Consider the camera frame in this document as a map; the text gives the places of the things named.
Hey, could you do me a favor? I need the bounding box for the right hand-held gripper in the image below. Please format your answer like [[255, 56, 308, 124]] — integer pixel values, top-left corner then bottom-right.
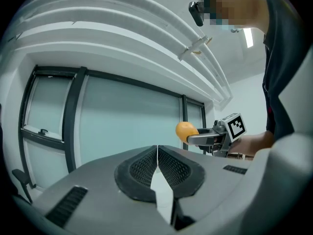
[[187, 113, 247, 158]]

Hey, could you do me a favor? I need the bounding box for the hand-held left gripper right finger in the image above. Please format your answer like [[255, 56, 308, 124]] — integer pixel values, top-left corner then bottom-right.
[[157, 145, 254, 235]]

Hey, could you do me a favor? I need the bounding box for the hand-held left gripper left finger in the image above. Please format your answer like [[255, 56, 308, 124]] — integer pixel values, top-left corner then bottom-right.
[[31, 145, 172, 235]]

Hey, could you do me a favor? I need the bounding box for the orange round fruit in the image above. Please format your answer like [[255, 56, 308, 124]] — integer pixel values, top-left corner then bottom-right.
[[175, 121, 200, 145]]

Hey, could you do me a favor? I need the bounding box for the person's right forearm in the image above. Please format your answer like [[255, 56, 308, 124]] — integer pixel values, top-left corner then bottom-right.
[[228, 130, 275, 155]]

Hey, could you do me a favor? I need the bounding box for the person's right hand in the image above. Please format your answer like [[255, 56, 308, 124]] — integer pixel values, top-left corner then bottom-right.
[[195, 144, 214, 155]]

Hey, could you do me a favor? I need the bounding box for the black framed frosted window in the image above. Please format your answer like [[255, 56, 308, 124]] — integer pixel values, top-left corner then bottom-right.
[[18, 65, 207, 193]]

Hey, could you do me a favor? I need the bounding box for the black mesh office chair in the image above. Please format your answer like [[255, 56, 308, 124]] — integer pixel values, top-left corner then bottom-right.
[[0, 101, 35, 205]]

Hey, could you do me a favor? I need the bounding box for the yellowed peeling tape strip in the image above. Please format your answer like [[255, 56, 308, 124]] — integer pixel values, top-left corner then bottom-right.
[[193, 37, 212, 55]]

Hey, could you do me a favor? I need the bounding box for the long ceiling light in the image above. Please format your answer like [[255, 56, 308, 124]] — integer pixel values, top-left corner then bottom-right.
[[244, 27, 254, 48]]

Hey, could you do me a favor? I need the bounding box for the person's dark shirt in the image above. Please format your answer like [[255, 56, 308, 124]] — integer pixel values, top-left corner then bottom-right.
[[263, 0, 311, 141]]

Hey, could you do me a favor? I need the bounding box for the person's head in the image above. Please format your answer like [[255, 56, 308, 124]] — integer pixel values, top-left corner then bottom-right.
[[201, 0, 269, 34]]

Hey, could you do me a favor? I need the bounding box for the white pipe bracket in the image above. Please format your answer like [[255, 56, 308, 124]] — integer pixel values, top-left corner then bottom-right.
[[178, 36, 212, 61]]

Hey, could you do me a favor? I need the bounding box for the black head-mounted camera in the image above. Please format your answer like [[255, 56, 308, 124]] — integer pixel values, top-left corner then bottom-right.
[[188, 0, 205, 27]]

